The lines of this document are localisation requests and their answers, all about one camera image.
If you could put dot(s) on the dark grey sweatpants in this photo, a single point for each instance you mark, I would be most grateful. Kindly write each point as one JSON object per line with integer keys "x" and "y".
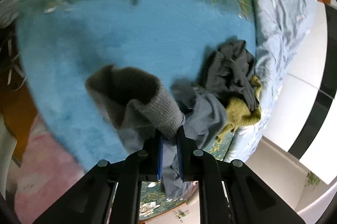
{"x": 227, "y": 73}

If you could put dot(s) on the blue grey floral quilt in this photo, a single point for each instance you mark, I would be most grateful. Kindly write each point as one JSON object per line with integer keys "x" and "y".
{"x": 281, "y": 26}

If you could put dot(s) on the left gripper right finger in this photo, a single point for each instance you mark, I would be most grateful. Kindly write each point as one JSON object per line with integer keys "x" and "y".
{"x": 185, "y": 148}

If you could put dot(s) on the pink patterned pajama trousers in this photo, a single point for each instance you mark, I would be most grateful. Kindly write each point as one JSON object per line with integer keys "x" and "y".
{"x": 47, "y": 171}

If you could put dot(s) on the teal floral bed blanket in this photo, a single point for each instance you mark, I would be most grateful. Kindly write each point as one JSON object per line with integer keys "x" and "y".
{"x": 63, "y": 42}

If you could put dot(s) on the olive green knit garment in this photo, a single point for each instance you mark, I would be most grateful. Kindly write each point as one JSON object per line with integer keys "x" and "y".
{"x": 235, "y": 115}

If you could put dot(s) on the grey fleece sweatpants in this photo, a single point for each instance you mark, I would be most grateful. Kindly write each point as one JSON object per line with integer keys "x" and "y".
{"x": 137, "y": 104}

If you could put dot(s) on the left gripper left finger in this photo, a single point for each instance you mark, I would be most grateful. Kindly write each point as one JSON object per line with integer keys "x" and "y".
{"x": 152, "y": 161}

